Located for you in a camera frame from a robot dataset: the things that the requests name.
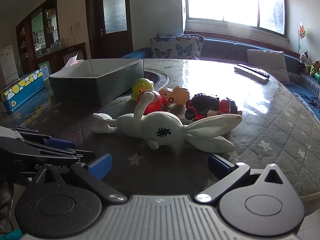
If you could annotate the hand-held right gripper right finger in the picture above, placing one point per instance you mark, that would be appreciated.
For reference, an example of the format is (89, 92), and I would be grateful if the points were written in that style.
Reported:
(220, 163)

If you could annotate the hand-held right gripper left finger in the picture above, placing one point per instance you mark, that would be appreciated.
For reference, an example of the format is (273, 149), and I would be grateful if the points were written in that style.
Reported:
(100, 167)

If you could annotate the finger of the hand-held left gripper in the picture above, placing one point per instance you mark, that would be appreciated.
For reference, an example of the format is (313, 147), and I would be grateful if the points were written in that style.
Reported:
(61, 143)
(62, 153)

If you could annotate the grey cardboard box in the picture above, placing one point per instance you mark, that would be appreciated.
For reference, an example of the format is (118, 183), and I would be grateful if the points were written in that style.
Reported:
(82, 87)

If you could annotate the black-haired doll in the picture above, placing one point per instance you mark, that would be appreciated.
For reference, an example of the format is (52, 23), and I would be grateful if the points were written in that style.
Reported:
(202, 105)

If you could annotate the white plush rabbit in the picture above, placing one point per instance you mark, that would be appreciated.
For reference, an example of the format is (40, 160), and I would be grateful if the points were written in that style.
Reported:
(160, 125)

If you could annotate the tan peanut toy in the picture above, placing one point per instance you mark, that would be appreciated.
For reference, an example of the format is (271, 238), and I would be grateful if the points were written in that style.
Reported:
(176, 95)

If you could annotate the red round toy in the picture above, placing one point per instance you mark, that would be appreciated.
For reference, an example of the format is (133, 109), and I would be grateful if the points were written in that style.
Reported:
(155, 102)

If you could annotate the green round toy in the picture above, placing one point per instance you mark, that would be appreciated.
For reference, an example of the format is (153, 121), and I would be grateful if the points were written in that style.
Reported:
(142, 86)

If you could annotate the blue yellow dotted box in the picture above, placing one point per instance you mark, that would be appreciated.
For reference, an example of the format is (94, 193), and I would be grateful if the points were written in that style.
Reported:
(22, 90)

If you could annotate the pink tissue box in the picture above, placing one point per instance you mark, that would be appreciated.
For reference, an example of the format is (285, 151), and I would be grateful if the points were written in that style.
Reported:
(75, 61)

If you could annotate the silver remote control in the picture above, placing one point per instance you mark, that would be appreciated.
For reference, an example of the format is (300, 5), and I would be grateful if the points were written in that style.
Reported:
(250, 75)

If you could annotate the white fridge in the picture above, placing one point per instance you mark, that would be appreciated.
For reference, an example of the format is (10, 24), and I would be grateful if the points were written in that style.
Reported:
(8, 63)

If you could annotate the black remote control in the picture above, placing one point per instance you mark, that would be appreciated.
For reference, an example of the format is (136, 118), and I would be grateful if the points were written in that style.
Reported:
(255, 70)

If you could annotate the round built-in cooker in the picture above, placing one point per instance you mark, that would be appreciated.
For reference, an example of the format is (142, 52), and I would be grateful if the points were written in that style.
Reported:
(160, 78)

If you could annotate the dark wooden cabinet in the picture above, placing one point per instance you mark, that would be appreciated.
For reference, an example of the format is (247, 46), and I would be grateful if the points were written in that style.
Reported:
(27, 40)

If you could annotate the grey pillow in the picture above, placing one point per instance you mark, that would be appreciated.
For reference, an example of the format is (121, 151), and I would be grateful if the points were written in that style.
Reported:
(270, 63)

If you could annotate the blue sofa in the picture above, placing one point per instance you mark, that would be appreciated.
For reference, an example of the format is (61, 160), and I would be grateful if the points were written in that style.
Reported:
(222, 48)

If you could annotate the large butterfly print pillow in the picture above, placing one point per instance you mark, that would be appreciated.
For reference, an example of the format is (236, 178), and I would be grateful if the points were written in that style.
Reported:
(175, 47)

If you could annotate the black white cow plush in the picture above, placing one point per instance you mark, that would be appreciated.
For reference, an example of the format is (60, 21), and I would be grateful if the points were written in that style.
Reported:
(303, 58)

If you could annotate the dark wooden door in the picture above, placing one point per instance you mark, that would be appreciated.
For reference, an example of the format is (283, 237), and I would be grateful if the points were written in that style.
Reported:
(110, 17)

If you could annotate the plush bear in yellow vest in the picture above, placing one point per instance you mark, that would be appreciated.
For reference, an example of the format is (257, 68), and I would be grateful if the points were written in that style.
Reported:
(314, 67)

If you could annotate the small butterfly print pillow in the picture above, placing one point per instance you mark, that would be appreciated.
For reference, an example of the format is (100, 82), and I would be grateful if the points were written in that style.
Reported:
(170, 34)

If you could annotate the colourful pinwheel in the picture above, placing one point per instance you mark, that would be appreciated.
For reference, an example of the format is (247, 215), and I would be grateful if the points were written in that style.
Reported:
(302, 31)

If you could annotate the window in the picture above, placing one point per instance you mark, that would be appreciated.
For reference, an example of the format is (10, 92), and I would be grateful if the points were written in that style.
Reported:
(225, 0)

